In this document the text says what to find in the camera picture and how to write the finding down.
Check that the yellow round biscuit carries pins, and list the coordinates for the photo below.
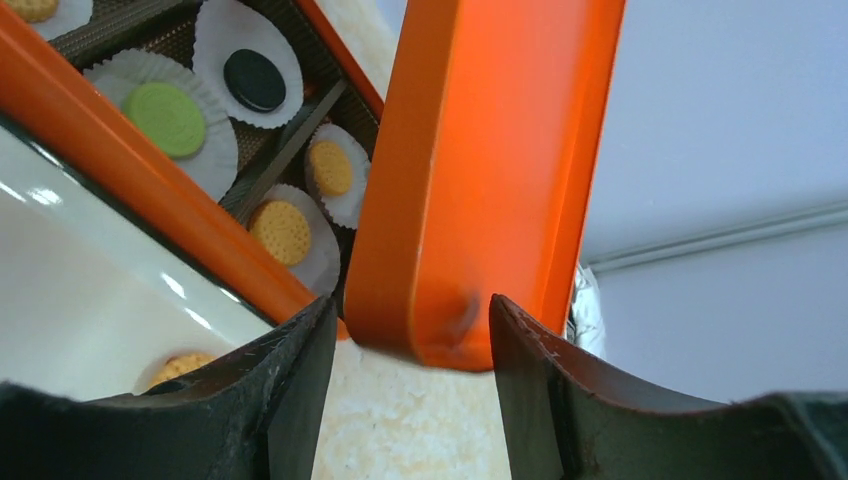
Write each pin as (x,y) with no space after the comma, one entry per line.
(179,365)
(33,11)
(282,229)
(332,170)

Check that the white strawberry print tray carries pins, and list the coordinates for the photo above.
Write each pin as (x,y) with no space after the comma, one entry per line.
(91,305)

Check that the black sandwich cookie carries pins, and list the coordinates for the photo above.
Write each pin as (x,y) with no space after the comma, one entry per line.
(254,81)

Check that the white paper cup liner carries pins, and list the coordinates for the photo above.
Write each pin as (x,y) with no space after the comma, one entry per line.
(215,166)
(320,271)
(344,210)
(223,27)
(71,14)

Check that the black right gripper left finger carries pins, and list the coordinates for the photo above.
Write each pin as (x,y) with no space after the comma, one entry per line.
(254,413)

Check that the orange cookie box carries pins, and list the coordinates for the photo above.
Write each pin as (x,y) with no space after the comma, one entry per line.
(44,90)

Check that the orange box lid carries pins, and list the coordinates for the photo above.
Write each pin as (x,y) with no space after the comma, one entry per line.
(481,175)

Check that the green sandwich cookie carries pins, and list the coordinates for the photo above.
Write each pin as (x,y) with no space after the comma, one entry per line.
(168,117)

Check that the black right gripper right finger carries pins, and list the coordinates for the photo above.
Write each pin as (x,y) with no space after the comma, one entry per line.
(568,414)

